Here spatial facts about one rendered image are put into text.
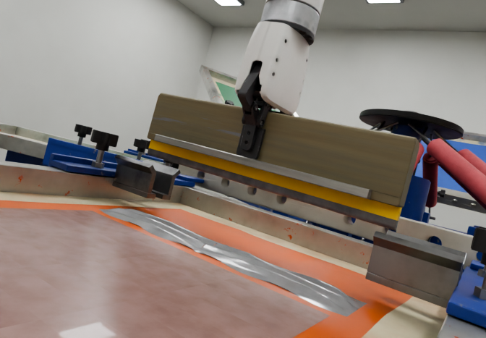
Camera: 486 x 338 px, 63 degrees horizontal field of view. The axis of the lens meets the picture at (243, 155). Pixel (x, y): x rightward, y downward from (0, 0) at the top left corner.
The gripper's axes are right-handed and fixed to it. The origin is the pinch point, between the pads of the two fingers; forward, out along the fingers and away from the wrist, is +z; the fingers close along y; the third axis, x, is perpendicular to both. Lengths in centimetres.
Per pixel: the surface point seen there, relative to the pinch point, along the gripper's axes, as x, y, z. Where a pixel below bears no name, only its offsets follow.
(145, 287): 6.5, 21.7, 14.0
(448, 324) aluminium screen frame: 26.1, 11.9, 10.3
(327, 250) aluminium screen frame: 7.0, -17.3, 12.9
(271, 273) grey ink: 9.7, 7.1, 13.2
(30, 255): -1.8, 26.2, 14.1
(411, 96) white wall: -70, -414, -117
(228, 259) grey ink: 4.5, 7.5, 13.5
